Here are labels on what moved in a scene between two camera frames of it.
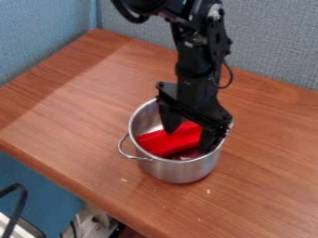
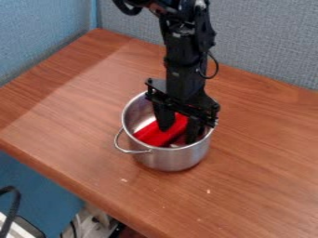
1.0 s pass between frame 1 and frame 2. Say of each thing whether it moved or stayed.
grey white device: stayed
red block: moved
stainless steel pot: moved
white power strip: stayed
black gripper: moved
